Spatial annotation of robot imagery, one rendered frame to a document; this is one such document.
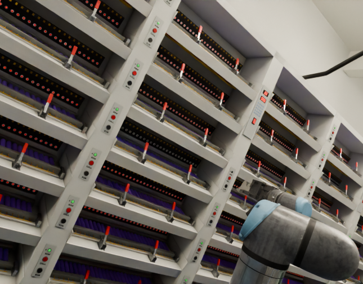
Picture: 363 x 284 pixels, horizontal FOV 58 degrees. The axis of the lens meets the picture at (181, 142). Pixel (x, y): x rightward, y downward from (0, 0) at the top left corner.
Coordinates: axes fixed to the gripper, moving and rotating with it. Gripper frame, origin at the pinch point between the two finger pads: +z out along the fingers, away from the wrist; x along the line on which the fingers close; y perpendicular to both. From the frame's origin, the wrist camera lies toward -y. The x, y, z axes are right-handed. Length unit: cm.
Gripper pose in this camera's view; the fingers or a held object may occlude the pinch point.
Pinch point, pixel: (238, 191)
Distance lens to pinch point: 161.2
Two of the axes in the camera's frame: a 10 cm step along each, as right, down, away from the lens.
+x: -7.2, -4.0, -5.7
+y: 4.1, -9.0, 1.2
